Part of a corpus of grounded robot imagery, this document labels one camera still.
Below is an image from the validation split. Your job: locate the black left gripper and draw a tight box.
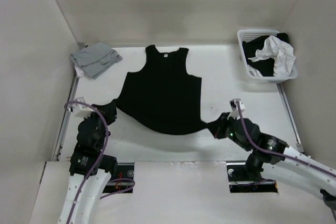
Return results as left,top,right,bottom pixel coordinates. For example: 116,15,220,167
85,101,118,149

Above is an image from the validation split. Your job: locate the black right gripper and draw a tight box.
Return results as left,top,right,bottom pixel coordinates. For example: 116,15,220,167
204,112,251,151

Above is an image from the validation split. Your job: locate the black tank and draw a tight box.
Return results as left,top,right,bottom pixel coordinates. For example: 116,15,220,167
104,45,211,136
241,32,291,78

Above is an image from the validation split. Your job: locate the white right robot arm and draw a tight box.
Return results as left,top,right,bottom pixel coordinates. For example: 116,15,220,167
207,113,335,210

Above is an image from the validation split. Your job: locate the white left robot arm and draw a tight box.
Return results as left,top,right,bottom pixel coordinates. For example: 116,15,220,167
58,100,118,223

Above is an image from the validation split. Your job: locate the folded grey tank top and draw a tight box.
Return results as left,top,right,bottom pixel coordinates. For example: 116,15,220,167
70,42,123,80

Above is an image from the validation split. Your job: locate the black tank top in basket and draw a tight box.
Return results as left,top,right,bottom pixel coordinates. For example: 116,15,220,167
241,32,291,78

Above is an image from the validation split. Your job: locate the white tank top in basket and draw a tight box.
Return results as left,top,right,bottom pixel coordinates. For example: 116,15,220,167
247,35,297,78

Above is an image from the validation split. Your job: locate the white plastic laundry basket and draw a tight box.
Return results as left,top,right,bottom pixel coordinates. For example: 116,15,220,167
237,28,298,83

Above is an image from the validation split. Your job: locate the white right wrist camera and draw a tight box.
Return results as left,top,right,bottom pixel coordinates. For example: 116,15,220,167
227,99,245,119

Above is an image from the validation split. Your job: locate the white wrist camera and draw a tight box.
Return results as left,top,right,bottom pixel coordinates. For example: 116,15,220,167
227,99,245,119
66,97,94,118

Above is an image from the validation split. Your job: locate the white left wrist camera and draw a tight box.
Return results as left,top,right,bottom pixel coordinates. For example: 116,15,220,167
66,97,94,118

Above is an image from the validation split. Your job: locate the aluminium table frame rail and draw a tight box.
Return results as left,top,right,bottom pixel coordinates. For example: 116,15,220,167
51,42,85,162

